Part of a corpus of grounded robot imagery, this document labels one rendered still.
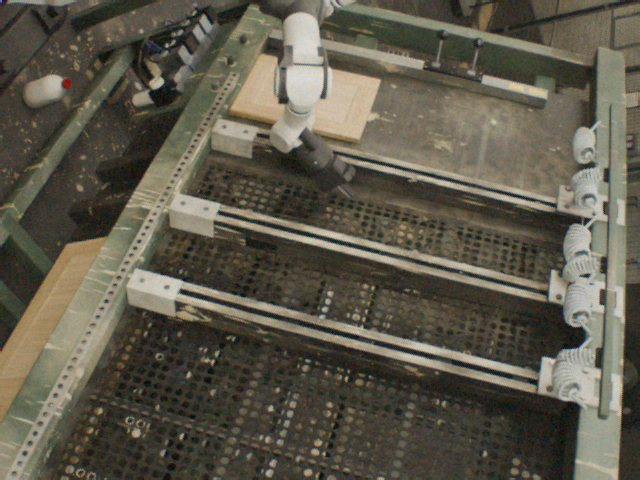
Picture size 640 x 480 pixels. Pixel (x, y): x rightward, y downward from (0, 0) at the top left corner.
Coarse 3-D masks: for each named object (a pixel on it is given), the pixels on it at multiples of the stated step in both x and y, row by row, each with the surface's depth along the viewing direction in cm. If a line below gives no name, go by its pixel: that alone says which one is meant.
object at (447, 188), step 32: (224, 128) 239; (256, 128) 240; (288, 160) 238; (352, 160) 234; (384, 160) 234; (416, 192) 234; (448, 192) 231; (480, 192) 229; (512, 192) 230; (544, 224) 229; (576, 224) 226
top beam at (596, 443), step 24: (600, 48) 278; (600, 72) 268; (624, 72) 269; (600, 96) 259; (624, 96) 260; (624, 120) 251; (600, 144) 242; (624, 144) 243; (600, 168) 235; (624, 168) 236; (600, 192) 228; (624, 192) 229; (624, 216) 222; (600, 240) 216; (624, 240) 216; (624, 264) 210; (624, 288) 205; (624, 312) 200; (576, 336) 204; (600, 336) 194; (576, 408) 183; (576, 432) 177; (600, 432) 176; (576, 456) 172; (600, 456) 172
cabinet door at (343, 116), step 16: (256, 64) 270; (272, 64) 270; (256, 80) 264; (272, 80) 265; (336, 80) 267; (352, 80) 267; (368, 80) 268; (240, 96) 258; (256, 96) 258; (272, 96) 259; (336, 96) 261; (352, 96) 262; (368, 96) 262; (240, 112) 253; (256, 112) 253; (272, 112) 254; (320, 112) 256; (336, 112) 256; (352, 112) 256; (368, 112) 257; (320, 128) 250; (336, 128) 250; (352, 128) 251
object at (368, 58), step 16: (272, 32) 279; (336, 48) 275; (352, 48) 276; (368, 64) 275; (384, 64) 273; (400, 64) 272; (416, 64) 272; (432, 80) 272; (448, 80) 271; (464, 80) 269; (496, 80) 270; (496, 96) 270; (512, 96) 268; (528, 96) 266
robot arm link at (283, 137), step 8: (280, 120) 208; (272, 128) 211; (280, 128) 209; (288, 128) 208; (272, 136) 214; (280, 136) 210; (288, 136) 209; (296, 136) 210; (280, 144) 215; (288, 144) 211
